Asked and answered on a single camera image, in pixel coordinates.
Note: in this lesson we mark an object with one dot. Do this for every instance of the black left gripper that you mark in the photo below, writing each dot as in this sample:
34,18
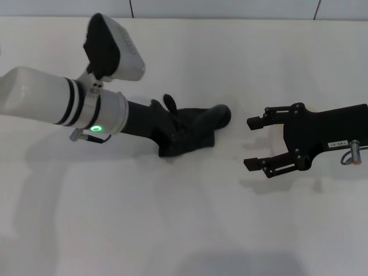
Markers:
141,120

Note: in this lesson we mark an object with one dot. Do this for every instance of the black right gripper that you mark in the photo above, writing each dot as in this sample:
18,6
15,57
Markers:
325,126

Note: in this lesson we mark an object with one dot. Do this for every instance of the dark blue rag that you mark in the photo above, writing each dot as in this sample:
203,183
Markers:
207,120

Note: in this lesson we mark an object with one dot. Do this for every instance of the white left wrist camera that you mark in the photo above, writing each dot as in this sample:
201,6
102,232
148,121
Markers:
126,51

